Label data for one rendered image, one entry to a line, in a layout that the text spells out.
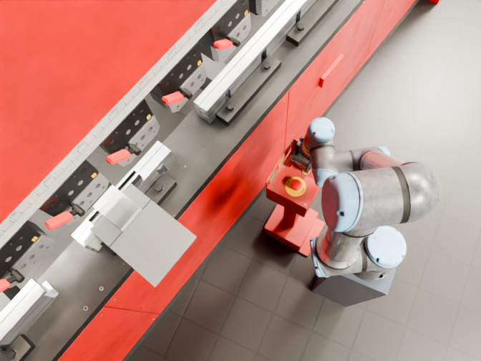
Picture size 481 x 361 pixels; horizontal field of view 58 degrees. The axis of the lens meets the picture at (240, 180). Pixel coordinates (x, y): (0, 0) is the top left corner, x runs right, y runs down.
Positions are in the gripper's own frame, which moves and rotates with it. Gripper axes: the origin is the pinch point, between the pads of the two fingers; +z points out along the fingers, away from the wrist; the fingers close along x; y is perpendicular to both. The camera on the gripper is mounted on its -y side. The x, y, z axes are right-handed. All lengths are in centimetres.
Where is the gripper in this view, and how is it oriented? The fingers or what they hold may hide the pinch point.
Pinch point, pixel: (308, 169)
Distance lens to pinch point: 158.1
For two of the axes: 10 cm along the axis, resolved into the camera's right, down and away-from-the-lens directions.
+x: -5.0, 8.3, -2.5
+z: -0.1, 2.9, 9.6
